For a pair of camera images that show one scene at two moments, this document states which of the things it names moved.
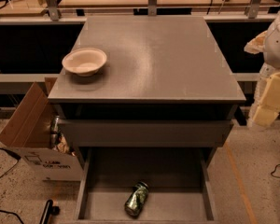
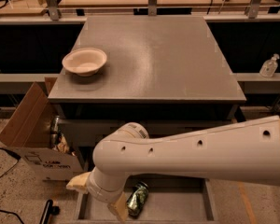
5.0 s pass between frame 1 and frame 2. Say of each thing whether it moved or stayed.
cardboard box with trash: stayed
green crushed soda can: stayed
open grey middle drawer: stayed
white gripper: moved
